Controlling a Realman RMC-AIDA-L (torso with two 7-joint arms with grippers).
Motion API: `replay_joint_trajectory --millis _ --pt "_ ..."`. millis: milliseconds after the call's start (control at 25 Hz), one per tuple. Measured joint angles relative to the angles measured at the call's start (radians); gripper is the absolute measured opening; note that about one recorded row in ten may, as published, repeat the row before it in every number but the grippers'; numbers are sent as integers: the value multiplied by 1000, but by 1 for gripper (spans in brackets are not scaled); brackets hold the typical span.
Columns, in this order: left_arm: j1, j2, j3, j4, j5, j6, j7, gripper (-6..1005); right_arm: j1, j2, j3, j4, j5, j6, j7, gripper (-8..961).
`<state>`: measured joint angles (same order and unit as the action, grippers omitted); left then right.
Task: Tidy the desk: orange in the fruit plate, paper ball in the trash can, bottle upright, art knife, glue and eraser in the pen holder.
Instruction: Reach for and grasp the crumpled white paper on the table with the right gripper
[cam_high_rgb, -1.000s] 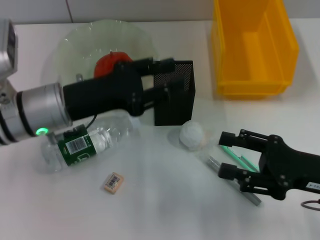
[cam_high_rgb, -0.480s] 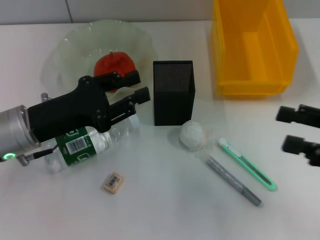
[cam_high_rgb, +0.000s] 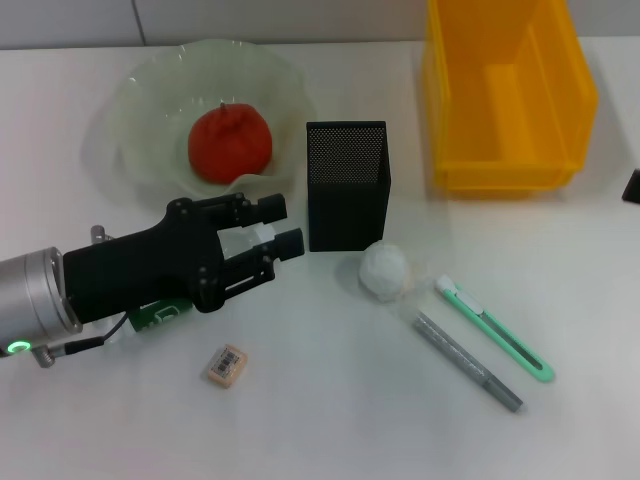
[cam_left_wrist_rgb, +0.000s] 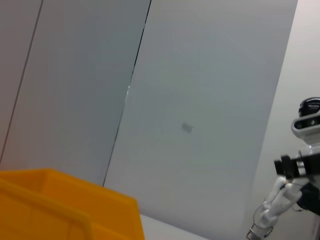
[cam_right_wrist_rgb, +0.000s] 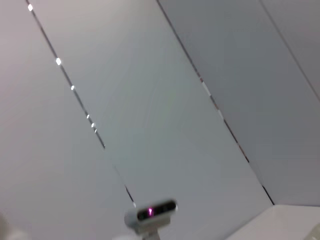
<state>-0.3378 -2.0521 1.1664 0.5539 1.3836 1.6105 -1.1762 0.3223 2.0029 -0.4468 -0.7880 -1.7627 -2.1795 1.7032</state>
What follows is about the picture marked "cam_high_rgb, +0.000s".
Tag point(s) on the white paper ball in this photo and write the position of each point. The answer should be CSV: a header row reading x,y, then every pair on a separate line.
x,y
384,270

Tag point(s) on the clear green-label water bottle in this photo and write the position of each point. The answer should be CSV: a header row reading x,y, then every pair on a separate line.
x,y
160,316

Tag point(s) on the grey pen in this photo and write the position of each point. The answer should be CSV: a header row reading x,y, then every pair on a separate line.
x,y
465,360

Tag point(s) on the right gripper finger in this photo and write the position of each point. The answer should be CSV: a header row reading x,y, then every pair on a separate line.
x,y
634,187

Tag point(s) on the yellow plastic storage bin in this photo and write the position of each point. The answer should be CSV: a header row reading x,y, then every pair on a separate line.
x,y
505,170

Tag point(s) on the black mesh pen holder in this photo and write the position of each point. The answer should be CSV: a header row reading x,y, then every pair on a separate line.
x,y
345,210

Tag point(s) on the silver wrist connector fitting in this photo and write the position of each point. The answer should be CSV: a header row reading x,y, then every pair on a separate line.
x,y
99,235

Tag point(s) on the beige eraser with barcode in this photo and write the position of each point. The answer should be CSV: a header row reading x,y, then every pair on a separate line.
x,y
226,365

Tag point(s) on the red-orange orange fruit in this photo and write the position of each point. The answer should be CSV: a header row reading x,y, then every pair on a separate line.
x,y
230,145

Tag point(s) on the pale green glass fruit plate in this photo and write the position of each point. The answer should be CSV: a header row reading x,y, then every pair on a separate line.
x,y
150,105

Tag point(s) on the mint green utility knife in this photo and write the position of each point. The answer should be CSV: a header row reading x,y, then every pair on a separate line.
x,y
495,330

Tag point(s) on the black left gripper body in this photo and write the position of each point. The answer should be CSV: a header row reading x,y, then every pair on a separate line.
x,y
140,270

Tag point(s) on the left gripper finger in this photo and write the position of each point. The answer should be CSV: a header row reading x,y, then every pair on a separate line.
x,y
272,209
291,244

